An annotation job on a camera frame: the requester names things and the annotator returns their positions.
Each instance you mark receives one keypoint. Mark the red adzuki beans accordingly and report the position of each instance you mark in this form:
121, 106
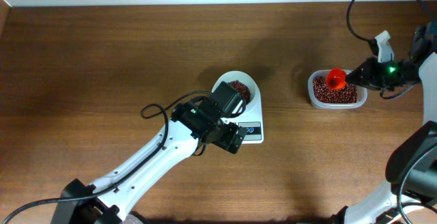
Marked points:
343, 96

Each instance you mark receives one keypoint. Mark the orange plastic measuring scoop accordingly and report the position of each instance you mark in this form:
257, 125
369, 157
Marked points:
336, 79

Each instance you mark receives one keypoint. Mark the red beans in bowl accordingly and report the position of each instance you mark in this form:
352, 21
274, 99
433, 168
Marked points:
242, 89

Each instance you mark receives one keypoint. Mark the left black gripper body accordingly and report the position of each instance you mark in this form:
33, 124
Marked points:
231, 136

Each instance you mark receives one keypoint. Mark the clear plastic food container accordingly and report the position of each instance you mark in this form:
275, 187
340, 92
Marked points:
361, 95

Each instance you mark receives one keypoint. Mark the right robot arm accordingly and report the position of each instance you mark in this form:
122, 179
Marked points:
411, 170

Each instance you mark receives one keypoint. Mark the white round bowl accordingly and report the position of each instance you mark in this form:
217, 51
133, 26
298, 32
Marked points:
245, 79

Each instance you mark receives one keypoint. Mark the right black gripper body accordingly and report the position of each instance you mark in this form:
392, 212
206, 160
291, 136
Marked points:
372, 74

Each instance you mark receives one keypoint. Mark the white digital kitchen scale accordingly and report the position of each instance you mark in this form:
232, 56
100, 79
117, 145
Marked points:
253, 122

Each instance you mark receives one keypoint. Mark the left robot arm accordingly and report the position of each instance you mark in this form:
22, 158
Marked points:
191, 126

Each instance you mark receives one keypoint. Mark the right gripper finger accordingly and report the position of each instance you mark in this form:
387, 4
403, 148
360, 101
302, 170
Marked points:
361, 71
355, 80

